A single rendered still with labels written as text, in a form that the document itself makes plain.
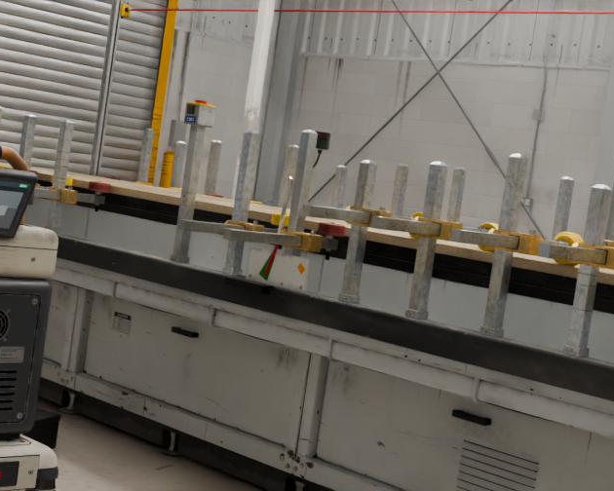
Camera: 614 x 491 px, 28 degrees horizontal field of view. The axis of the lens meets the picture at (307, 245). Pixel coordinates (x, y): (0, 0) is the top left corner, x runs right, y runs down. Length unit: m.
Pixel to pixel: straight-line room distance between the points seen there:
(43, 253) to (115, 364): 1.63
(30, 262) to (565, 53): 9.14
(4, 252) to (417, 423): 1.32
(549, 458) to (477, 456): 0.23
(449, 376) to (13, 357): 1.12
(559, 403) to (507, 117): 9.08
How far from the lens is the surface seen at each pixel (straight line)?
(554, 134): 11.69
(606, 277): 3.20
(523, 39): 12.07
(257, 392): 4.06
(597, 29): 11.68
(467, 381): 3.21
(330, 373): 3.83
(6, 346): 3.06
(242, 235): 3.41
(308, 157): 3.60
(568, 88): 11.69
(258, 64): 5.24
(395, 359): 3.36
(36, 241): 3.06
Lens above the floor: 1.02
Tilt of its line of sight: 3 degrees down
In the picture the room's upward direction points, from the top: 8 degrees clockwise
